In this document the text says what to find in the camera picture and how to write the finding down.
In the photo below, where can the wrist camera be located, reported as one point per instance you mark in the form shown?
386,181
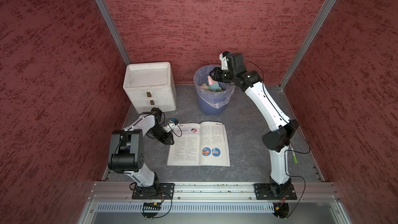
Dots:
171,124
223,59

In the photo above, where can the discarded sticky notes in bin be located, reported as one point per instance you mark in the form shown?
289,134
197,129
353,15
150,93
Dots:
214,87

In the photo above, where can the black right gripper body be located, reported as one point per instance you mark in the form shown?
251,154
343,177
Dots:
228,75

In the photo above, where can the clear plastic bin liner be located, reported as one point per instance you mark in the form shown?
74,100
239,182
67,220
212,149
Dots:
214,99

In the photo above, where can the blue trash bin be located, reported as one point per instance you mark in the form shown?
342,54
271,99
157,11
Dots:
208,110

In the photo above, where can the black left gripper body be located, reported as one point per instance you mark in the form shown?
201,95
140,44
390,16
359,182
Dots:
160,134

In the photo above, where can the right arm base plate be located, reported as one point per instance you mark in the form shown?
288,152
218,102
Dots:
275,192

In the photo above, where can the aluminium front rail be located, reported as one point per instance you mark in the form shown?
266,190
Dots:
120,191

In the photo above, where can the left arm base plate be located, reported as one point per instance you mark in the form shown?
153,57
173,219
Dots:
161,191

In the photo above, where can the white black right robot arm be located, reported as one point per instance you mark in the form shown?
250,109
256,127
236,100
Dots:
277,140

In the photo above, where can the white three-drawer cabinet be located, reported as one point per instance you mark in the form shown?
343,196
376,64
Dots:
156,78

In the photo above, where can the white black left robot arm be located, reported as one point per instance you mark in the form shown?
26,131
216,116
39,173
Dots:
126,151

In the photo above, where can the children's book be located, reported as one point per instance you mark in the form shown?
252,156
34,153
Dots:
200,144

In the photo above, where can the pink sticky note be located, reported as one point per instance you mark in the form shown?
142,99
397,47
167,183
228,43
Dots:
211,82

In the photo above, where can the green white pen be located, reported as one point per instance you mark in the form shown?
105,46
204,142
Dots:
294,155

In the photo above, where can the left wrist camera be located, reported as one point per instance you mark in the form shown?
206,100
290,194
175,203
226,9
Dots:
171,124

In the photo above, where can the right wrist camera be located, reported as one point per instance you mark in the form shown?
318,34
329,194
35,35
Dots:
223,59

